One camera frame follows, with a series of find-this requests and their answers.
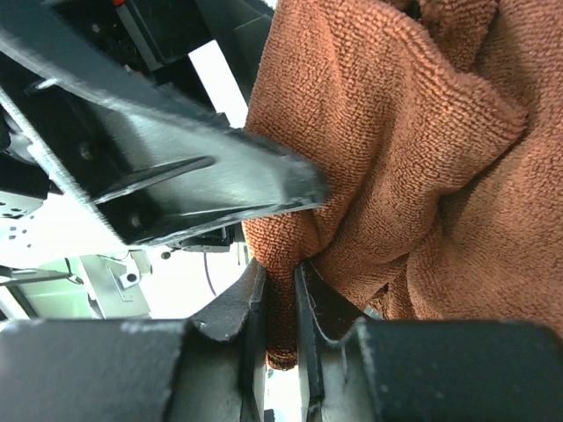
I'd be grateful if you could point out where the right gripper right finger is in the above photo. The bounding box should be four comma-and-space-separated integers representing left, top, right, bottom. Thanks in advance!
295, 263, 562, 421

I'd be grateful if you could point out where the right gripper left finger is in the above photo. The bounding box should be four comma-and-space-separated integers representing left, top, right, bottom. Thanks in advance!
1, 262, 267, 421

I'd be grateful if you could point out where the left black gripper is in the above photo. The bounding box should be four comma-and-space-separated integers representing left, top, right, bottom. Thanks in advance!
1, 1, 328, 246

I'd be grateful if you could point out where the brown towel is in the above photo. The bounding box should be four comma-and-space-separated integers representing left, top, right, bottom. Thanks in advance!
244, 1, 562, 369

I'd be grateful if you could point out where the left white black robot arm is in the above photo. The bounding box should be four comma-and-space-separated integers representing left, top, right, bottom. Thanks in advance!
1, 1, 328, 318

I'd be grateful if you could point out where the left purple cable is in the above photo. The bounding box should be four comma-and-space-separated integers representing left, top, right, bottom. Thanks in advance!
201, 250, 219, 298

